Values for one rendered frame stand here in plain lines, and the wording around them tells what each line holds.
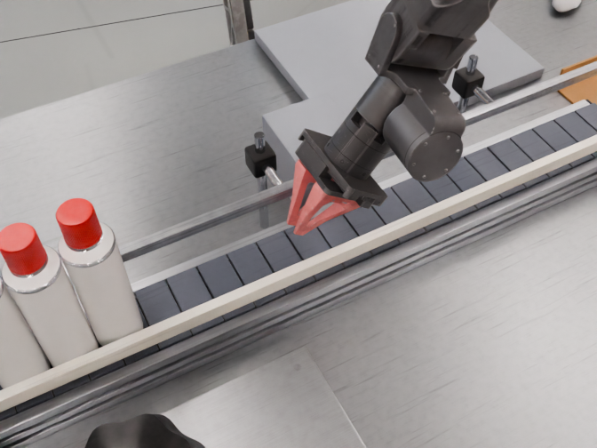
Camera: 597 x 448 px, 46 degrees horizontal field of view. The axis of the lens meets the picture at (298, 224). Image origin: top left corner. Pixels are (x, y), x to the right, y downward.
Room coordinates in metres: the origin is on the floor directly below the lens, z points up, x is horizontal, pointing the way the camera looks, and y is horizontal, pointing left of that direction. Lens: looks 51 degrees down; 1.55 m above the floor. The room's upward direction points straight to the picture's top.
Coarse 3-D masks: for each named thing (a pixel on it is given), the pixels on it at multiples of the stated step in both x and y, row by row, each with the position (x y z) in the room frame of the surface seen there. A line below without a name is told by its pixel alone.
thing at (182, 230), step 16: (592, 64) 0.75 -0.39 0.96; (560, 80) 0.72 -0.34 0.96; (576, 80) 0.73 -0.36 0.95; (512, 96) 0.69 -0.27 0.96; (528, 96) 0.69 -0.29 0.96; (480, 112) 0.66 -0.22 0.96; (496, 112) 0.67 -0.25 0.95; (272, 192) 0.52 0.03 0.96; (288, 192) 0.53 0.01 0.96; (224, 208) 0.50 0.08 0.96; (240, 208) 0.50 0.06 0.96; (256, 208) 0.51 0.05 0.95; (192, 224) 0.48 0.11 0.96; (208, 224) 0.48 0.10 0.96; (144, 240) 0.46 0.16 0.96; (160, 240) 0.46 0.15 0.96; (176, 240) 0.47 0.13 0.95; (128, 256) 0.44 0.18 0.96
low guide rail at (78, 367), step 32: (544, 160) 0.62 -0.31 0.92; (480, 192) 0.57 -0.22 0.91; (416, 224) 0.52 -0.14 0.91; (320, 256) 0.47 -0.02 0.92; (352, 256) 0.48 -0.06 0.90; (256, 288) 0.43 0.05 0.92; (192, 320) 0.39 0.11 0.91; (96, 352) 0.35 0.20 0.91; (128, 352) 0.36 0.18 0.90; (32, 384) 0.31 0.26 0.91
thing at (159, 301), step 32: (544, 128) 0.71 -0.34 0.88; (576, 128) 0.71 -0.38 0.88; (480, 160) 0.65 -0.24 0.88; (512, 160) 0.65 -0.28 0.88; (576, 160) 0.65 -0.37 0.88; (416, 192) 0.60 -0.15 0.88; (448, 192) 0.60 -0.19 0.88; (512, 192) 0.60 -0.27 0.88; (352, 224) 0.54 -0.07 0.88; (384, 224) 0.54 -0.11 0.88; (224, 256) 0.50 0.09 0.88; (256, 256) 0.50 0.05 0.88; (288, 256) 0.50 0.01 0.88; (160, 288) 0.45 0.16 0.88; (192, 288) 0.45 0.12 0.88; (224, 288) 0.45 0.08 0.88; (288, 288) 0.45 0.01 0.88; (160, 320) 0.41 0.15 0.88; (224, 320) 0.41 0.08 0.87; (64, 384) 0.33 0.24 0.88; (0, 416) 0.30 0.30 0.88
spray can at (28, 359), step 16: (0, 288) 0.34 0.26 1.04; (0, 304) 0.33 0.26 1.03; (16, 304) 0.36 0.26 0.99; (0, 320) 0.33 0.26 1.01; (16, 320) 0.34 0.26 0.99; (0, 336) 0.32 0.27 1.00; (16, 336) 0.33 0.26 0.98; (32, 336) 0.35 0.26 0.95; (0, 352) 0.32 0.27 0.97; (16, 352) 0.32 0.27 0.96; (32, 352) 0.34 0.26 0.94; (0, 368) 0.32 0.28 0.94; (16, 368) 0.32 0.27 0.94; (32, 368) 0.33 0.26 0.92; (48, 368) 0.34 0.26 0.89; (0, 384) 0.32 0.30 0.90
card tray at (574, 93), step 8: (576, 64) 0.87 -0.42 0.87; (584, 64) 0.87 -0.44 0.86; (584, 80) 0.87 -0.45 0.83; (592, 80) 0.87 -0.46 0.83; (568, 88) 0.85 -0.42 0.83; (576, 88) 0.85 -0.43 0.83; (584, 88) 0.85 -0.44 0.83; (592, 88) 0.85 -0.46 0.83; (568, 96) 0.83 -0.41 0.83; (576, 96) 0.83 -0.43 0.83; (584, 96) 0.83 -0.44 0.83; (592, 96) 0.83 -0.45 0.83
